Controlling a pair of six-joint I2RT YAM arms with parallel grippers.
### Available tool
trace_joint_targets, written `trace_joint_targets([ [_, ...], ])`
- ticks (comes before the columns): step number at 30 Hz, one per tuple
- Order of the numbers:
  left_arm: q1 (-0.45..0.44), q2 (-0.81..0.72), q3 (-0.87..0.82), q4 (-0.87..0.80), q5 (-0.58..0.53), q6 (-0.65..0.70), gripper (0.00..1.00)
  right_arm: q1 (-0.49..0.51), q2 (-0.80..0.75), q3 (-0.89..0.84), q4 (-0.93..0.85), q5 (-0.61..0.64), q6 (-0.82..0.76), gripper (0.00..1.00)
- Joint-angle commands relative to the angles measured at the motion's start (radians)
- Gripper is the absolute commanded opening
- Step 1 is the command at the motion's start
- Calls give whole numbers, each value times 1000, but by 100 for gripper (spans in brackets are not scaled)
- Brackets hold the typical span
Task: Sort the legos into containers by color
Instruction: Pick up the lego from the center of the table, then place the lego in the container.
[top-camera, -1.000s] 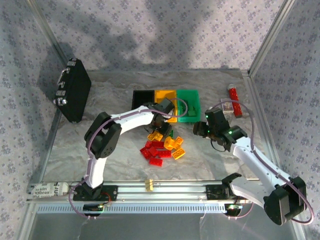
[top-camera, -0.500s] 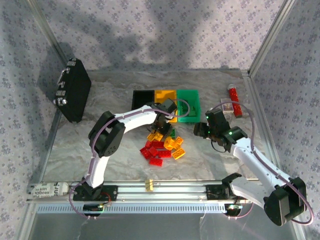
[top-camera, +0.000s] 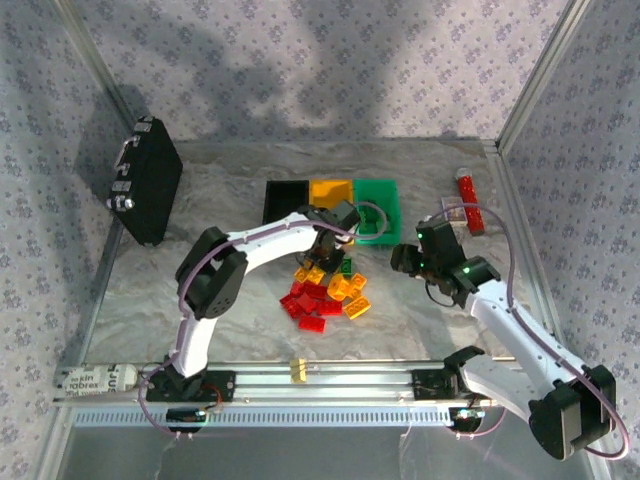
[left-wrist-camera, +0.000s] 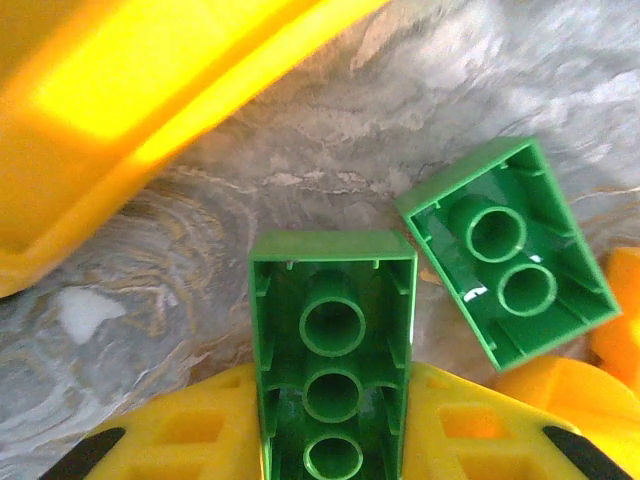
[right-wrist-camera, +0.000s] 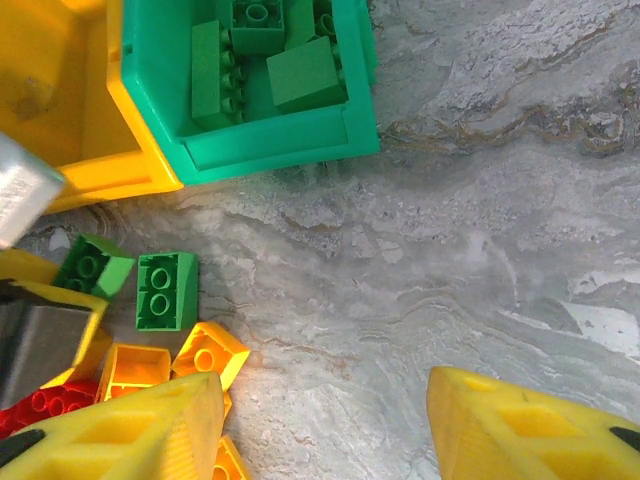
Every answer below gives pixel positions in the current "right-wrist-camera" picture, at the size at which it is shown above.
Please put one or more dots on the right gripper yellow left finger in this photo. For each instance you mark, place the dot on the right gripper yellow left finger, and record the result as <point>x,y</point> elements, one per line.
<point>125,440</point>

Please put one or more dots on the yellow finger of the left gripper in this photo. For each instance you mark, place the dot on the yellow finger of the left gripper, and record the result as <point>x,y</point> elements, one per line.
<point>65,296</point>

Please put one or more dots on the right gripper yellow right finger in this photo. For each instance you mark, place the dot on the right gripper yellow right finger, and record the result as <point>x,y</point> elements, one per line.
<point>525,440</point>

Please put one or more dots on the yellow lego brick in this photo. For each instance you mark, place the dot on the yellow lego brick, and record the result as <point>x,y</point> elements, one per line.
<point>135,365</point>
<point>232,460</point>
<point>25,265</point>
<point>225,350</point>

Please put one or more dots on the green lego brick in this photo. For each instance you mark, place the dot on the green lego brick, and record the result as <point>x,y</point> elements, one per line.
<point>305,75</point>
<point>210,75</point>
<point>115,280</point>
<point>150,320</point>
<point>300,20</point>
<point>257,30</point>

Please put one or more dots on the red lego brick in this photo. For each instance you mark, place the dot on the red lego brick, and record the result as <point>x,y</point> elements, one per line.
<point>50,400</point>

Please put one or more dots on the yellow plastic bin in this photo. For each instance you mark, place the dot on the yellow plastic bin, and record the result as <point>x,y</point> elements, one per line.
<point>90,75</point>

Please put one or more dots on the green plastic bin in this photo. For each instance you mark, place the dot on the green plastic bin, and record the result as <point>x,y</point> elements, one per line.
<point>280,145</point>

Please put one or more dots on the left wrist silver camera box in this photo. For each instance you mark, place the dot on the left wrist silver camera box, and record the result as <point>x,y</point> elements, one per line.
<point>25,195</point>

